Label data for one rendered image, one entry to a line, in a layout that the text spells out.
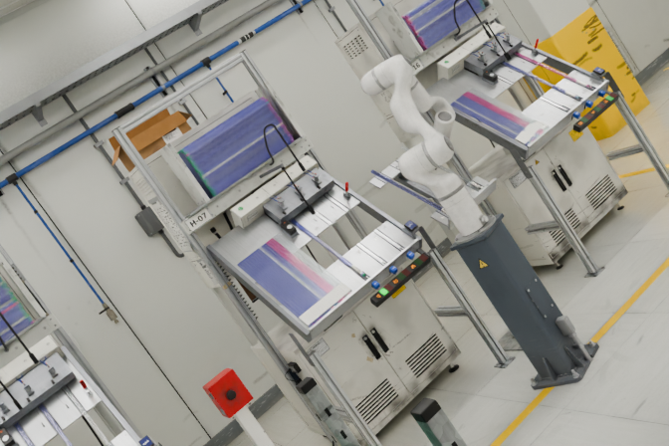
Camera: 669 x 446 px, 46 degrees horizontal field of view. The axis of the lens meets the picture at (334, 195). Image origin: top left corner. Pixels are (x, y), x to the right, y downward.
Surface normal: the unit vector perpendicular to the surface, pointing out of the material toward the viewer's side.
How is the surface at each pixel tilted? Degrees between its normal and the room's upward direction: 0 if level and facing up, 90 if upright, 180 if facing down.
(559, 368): 90
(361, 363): 90
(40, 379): 47
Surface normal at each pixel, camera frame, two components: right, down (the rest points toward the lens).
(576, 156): 0.40, -0.14
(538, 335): -0.55, 0.47
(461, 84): -0.11, -0.69
